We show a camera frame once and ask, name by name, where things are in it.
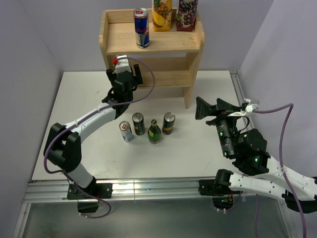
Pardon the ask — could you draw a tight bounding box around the grape juice carton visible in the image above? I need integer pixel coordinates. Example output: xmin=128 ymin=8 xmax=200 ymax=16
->
xmin=176 ymin=0 xmax=198 ymax=32

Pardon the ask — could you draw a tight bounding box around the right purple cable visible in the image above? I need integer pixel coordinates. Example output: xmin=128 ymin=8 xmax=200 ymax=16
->
xmin=254 ymin=103 xmax=308 ymax=238

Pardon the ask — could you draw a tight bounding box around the purple cable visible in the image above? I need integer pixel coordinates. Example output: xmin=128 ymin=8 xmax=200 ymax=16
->
xmin=254 ymin=103 xmax=308 ymax=238
xmin=43 ymin=56 xmax=156 ymax=219

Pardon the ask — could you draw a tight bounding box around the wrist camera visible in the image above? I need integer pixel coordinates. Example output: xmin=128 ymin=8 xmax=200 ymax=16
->
xmin=112 ymin=55 xmax=132 ymax=74
xmin=228 ymin=98 xmax=260 ymax=117

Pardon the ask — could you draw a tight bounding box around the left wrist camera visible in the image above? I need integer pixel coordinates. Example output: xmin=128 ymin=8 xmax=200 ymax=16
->
xmin=112 ymin=55 xmax=132 ymax=74

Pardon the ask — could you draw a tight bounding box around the aluminium rail frame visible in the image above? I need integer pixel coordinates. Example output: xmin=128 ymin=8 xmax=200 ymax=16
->
xmin=14 ymin=86 xmax=298 ymax=238

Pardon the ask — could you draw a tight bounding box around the wooden two-tier shelf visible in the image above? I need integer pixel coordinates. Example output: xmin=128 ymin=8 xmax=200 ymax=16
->
xmin=99 ymin=9 xmax=205 ymax=108

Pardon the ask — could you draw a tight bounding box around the black yellow can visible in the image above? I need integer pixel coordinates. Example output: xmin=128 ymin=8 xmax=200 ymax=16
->
xmin=132 ymin=113 xmax=145 ymax=135
xmin=162 ymin=112 xmax=176 ymax=135

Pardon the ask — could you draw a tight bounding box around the pineapple juice carton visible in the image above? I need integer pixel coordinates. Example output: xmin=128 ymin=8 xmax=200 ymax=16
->
xmin=152 ymin=0 xmax=172 ymax=31

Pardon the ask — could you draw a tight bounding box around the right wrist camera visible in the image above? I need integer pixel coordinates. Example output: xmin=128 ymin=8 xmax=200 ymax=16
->
xmin=228 ymin=98 xmax=260 ymax=117

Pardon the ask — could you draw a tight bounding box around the black yellow can left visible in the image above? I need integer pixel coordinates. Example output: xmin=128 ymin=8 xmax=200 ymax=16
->
xmin=132 ymin=113 xmax=145 ymax=135

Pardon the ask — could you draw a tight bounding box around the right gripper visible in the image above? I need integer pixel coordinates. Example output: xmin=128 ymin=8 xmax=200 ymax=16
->
xmin=193 ymin=96 xmax=241 ymax=156

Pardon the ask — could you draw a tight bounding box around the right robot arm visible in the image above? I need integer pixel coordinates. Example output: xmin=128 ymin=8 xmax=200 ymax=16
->
xmin=195 ymin=97 xmax=317 ymax=214

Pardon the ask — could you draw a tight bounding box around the red bull can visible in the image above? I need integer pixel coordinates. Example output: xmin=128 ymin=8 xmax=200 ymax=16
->
xmin=119 ymin=121 xmax=133 ymax=142
xmin=133 ymin=8 xmax=150 ymax=48

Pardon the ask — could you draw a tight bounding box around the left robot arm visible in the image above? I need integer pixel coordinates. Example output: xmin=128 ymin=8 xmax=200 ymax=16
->
xmin=44 ymin=64 xmax=143 ymax=198

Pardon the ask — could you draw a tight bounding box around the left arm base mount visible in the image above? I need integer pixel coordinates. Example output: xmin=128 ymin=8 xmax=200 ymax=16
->
xmin=66 ymin=183 xmax=112 ymax=219

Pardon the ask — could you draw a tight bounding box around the black yellow can right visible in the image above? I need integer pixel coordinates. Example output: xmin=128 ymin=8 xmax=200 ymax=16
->
xmin=162 ymin=112 xmax=176 ymax=135

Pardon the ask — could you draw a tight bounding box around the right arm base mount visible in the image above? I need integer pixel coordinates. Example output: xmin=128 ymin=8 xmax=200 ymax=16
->
xmin=198 ymin=179 xmax=242 ymax=214

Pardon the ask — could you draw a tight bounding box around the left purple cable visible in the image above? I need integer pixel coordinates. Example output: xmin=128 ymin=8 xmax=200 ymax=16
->
xmin=43 ymin=56 xmax=156 ymax=219

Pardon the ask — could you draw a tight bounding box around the green bottle yellow label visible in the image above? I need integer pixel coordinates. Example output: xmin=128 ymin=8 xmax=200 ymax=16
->
xmin=148 ymin=119 xmax=161 ymax=144

